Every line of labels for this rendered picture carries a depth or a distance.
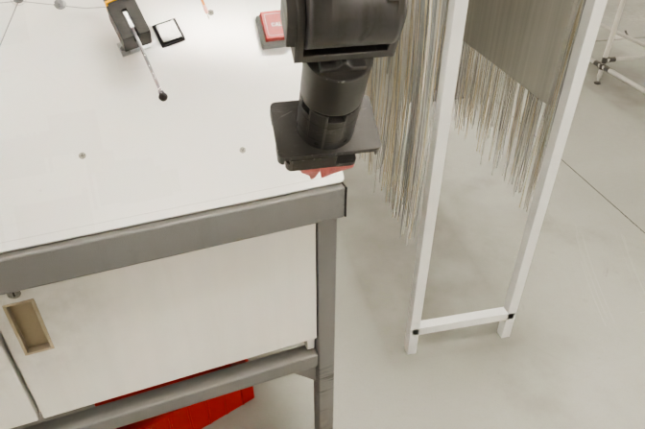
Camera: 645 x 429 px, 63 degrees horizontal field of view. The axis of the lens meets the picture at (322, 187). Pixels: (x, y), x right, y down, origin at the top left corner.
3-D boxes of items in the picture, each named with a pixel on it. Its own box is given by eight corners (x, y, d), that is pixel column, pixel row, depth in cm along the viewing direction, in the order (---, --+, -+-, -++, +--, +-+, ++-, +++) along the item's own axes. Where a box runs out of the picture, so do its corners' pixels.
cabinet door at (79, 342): (317, 339, 115) (316, 213, 96) (43, 420, 99) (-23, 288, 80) (314, 332, 116) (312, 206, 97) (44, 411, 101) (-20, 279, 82)
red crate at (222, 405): (257, 398, 154) (253, 368, 146) (123, 477, 135) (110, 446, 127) (213, 334, 174) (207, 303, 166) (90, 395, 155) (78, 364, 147)
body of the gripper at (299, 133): (269, 113, 54) (270, 65, 48) (365, 104, 56) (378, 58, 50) (277, 168, 52) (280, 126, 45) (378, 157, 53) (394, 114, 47)
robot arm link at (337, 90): (311, 76, 40) (383, 70, 41) (297, 9, 43) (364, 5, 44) (304, 126, 47) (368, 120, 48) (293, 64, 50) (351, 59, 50)
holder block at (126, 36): (125, 52, 80) (122, 39, 76) (109, 19, 80) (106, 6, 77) (152, 42, 81) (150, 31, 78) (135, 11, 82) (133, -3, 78)
